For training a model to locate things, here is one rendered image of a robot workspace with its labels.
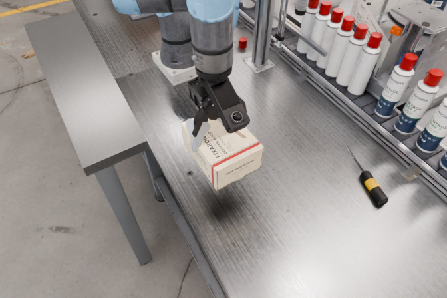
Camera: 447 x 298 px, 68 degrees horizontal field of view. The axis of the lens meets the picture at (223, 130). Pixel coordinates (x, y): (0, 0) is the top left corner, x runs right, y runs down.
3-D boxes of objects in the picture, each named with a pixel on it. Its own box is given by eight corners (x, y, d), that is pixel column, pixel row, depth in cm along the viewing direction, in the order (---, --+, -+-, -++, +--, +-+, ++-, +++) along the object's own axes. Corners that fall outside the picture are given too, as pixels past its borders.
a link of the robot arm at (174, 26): (161, 24, 118) (155, -14, 108) (199, 22, 118) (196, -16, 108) (158, 42, 109) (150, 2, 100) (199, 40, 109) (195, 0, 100)
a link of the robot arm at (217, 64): (241, 47, 59) (201, 62, 56) (241, 68, 62) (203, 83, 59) (219, 28, 63) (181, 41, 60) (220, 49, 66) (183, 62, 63)
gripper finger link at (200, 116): (202, 132, 73) (219, 100, 69) (206, 138, 72) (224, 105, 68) (185, 132, 69) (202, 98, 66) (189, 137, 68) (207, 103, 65)
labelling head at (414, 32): (420, 96, 104) (463, 21, 85) (390, 110, 100) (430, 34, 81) (385, 72, 113) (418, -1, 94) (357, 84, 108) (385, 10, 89)
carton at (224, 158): (261, 167, 78) (264, 147, 72) (216, 191, 73) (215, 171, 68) (225, 125, 87) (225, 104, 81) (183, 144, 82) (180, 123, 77)
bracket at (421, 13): (461, 22, 86) (463, 19, 85) (432, 34, 82) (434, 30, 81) (417, 0, 94) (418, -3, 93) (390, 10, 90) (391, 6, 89)
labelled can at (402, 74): (395, 115, 99) (426, 58, 84) (383, 121, 97) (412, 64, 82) (382, 104, 102) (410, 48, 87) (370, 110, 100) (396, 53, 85)
